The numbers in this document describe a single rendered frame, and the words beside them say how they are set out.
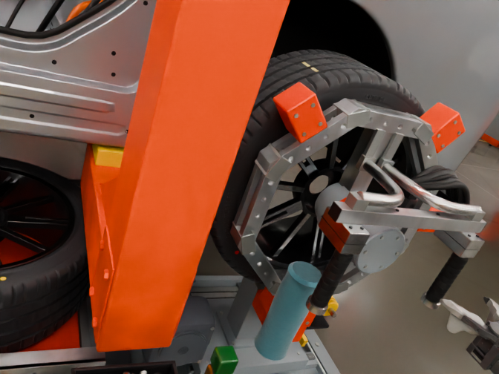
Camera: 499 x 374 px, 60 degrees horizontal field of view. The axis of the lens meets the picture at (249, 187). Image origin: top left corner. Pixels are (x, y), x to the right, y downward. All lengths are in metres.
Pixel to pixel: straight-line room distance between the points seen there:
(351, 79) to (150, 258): 0.59
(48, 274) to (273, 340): 0.57
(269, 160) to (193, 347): 0.64
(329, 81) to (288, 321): 0.56
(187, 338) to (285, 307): 0.35
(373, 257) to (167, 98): 0.59
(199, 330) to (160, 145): 0.71
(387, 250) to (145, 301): 0.54
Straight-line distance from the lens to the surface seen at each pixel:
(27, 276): 1.19
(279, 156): 0.92
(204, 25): 0.67
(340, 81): 1.02
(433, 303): 1.15
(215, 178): 0.77
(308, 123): 0.91
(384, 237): 1.00
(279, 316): 1.08
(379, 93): 1.09
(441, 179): 1.09
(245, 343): 1.53
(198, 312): 1.32
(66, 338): 1.37
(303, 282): 1.01
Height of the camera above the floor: 1.30
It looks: 25 degrees down
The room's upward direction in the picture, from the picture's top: 21 degrees clockwise
